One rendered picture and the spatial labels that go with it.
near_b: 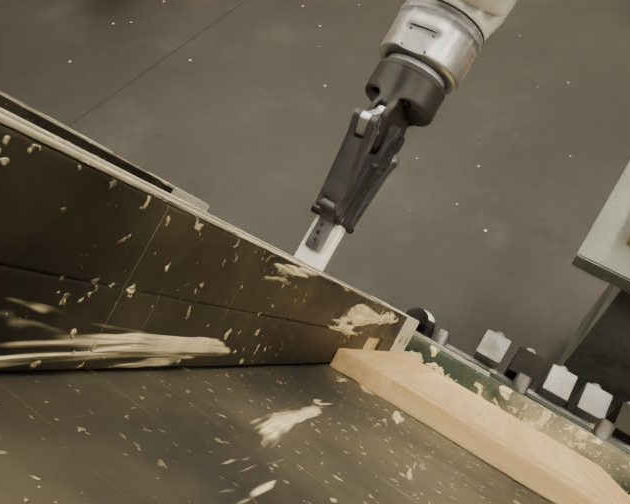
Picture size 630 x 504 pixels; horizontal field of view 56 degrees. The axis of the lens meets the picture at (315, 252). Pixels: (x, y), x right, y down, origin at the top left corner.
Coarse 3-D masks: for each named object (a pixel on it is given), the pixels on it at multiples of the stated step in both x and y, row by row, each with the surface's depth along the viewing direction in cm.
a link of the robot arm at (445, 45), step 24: (408, 0) 58; (432, 0) 56; (408, 24) 56; (432, 24) 55; (456, 24) 55; (384, 48) 58; (408, 48) 56; (432, 48) 55; (456, 48) 56; (480, 48) 58; (432, 72) 57; (456, 72) 57
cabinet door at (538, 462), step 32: (352, 352) 56; (384, 352) 74; (384, 384) 52; (416, 384) 62; (448, 384) 83; (416, 416) 51; (448, 416) 50; (480, 416) 65; (512, 416) 85; (480, 448) 49; (512, 448) 51; (544, 448) 68; (544, 480) 47; (576, 480) 55; (608, 480) 69
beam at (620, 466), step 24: (432, 360) 91; (456, 360) 90; (480, 384) 89; (504, 384) 96; (504, 408) 87; (528, 408) 86; (552, 432) 85; (576, 432) 84; (600, 456) 82; (624, 456) 82; (624, 480) 81
